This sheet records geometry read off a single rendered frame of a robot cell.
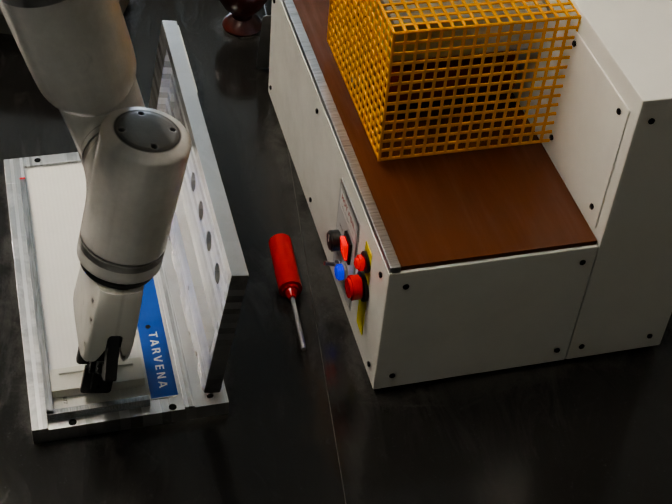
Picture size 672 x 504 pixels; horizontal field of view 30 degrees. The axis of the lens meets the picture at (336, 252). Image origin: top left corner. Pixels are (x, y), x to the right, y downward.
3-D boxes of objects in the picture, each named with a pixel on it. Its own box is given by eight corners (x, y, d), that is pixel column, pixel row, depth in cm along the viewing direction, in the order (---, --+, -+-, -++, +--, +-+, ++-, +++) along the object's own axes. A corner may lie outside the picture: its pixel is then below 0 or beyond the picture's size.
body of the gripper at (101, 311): (76, 216, 125) (61, 295, 132) (87, 288, 118) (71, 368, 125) (150, 219, 128) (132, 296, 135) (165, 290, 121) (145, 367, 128)
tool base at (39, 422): (5, 173, 161) (2, 151, 159) (165, 155, 166) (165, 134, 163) (33, 444, 131) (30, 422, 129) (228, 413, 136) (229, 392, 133)
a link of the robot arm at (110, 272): (75, 203, 123) (71, 225, 125) (84, 265, 117) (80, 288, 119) (159, 206, 126) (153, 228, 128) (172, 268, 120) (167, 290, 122)
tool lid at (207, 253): (161, 19, 151) (176, 20, 152) (142, 142, 163) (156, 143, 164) (231, 275, 121) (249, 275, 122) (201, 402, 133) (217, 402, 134)
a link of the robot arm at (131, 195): (69, 203, 123) (90, 268, 117) (89, 94, 114) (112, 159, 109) (152, 200, 127) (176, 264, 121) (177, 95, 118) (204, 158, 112)
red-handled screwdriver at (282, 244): (267, 248, 155) (268, 232, 153) (290, 246, 155) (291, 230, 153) (291, 358, 142) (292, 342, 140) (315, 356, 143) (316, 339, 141)
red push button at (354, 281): (342, 288, 138) (344, 266, 136) (359, 285, 138) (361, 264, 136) (350, 310, 136) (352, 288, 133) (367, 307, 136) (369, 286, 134)
